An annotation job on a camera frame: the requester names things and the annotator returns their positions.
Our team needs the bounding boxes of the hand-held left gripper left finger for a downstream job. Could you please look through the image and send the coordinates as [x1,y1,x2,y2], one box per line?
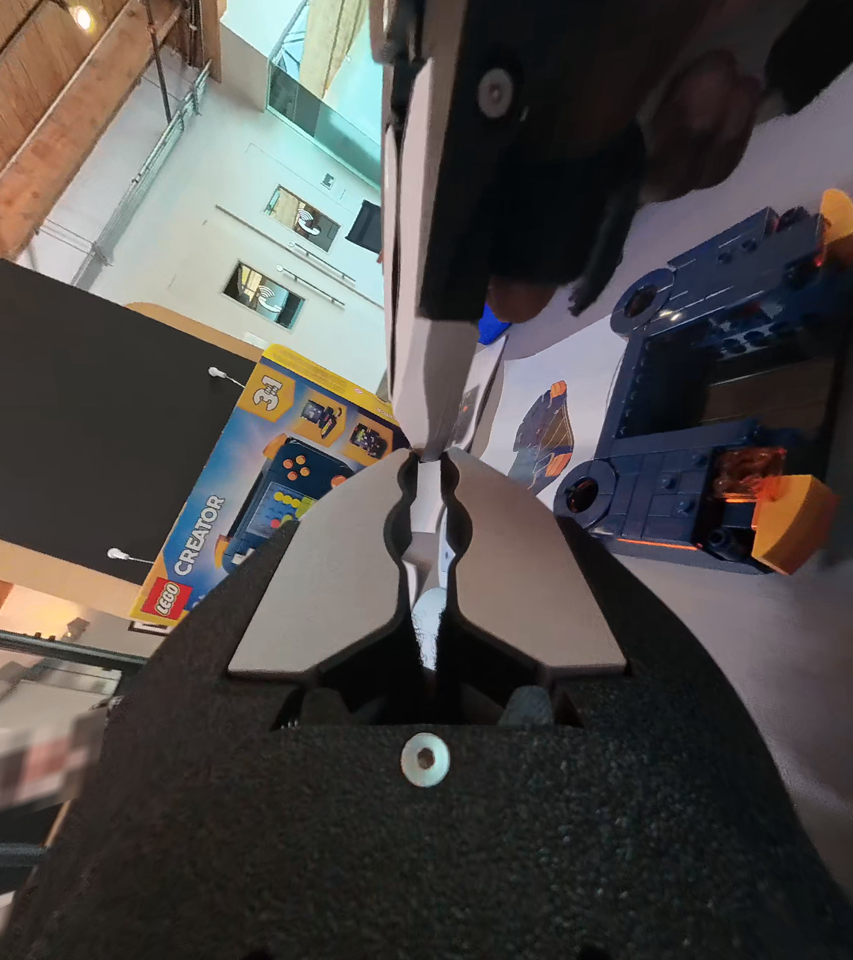
[226,450,414,682]

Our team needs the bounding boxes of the person's right hand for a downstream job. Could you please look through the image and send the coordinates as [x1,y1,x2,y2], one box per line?
[485,47,767,325]

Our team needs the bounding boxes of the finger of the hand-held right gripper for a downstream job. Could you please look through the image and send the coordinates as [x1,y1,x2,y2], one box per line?
[380,122,402,423]
[401,58,478,460]

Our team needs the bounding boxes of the black board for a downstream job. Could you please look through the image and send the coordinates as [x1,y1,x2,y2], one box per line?
[0,238,266,573]

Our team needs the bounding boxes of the open instruction booklet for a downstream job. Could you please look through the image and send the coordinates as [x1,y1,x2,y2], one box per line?
[447,315,626,505]

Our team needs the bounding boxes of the toy brick set box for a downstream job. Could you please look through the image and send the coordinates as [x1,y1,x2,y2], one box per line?
[128,343,414,633]

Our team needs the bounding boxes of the dark blue toy brick console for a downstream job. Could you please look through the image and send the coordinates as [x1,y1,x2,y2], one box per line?
[552,187,853,578]

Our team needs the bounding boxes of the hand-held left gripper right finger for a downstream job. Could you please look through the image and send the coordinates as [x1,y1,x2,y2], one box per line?
[441,447,628,682]

